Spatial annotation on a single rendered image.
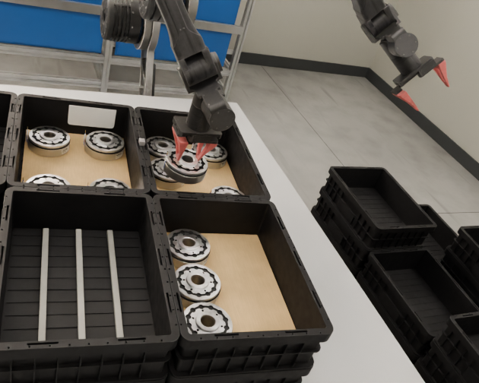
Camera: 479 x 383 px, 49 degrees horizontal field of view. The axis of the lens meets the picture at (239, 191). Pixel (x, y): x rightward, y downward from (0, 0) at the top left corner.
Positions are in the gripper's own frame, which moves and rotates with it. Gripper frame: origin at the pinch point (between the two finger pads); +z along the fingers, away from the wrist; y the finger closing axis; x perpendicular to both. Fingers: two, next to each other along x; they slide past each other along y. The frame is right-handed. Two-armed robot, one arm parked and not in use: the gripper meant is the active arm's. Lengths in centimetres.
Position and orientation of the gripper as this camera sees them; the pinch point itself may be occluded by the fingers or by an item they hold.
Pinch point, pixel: (188, 156)
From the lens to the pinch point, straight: 124.9
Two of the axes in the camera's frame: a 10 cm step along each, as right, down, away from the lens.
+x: -3.5, -6.6, 6.7
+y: 8.8, 0.0, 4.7
